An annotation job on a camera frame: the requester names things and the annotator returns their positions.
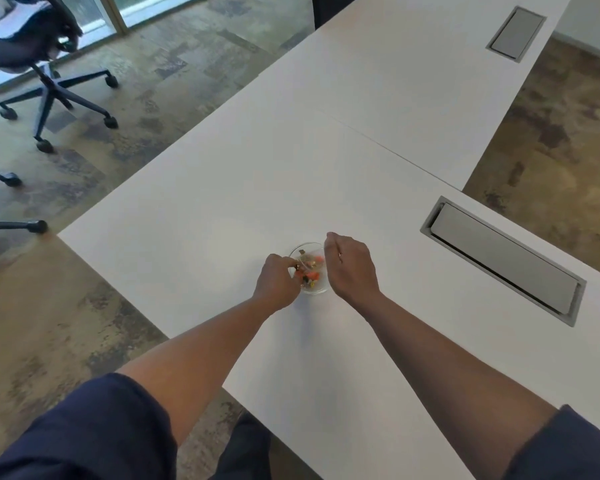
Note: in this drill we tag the person's left hand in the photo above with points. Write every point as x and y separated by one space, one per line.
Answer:
275 284

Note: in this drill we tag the person's right hand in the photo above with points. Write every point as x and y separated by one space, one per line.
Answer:
352 269

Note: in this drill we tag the person's left fingers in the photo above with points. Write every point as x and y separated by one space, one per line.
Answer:
289 268

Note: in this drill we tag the person's right fingers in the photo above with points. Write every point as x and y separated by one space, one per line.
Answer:
333 249

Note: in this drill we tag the clear glass cup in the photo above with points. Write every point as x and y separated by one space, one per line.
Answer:
316 287

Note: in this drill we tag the person's right forearm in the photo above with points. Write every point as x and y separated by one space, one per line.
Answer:
445 374

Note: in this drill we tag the person's left forearm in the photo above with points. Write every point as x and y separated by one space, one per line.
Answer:
200 354

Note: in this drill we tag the colourful small pieces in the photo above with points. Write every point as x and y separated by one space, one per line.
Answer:
311 280

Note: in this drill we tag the dark trousers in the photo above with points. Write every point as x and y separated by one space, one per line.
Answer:
245 454

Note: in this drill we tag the black panel behind table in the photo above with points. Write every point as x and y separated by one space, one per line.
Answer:
332 7

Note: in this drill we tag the dark blue left sleeve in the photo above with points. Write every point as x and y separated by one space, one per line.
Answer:
80 434

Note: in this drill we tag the dark blue sleeve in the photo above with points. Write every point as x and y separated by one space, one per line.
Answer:
575 449
80 434

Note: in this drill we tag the black office chair base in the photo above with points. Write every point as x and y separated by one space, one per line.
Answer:
10 225

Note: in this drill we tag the dark blue right sleeve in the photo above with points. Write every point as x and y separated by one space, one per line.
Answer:
575 449

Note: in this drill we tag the black office chair with seat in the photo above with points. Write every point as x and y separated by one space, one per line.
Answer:
25 44

